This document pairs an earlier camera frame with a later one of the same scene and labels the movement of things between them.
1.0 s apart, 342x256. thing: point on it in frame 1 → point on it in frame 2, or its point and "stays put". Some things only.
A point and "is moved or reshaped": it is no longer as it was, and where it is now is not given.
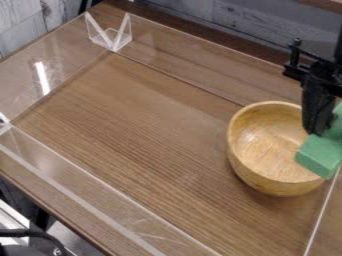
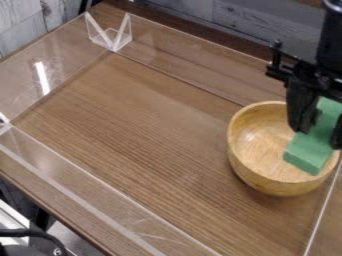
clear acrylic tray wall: x=114 y=107 stays put
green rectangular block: x=319 y=155 is moved or reshaped
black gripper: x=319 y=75 → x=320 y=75
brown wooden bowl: x=265 y=135 stays put
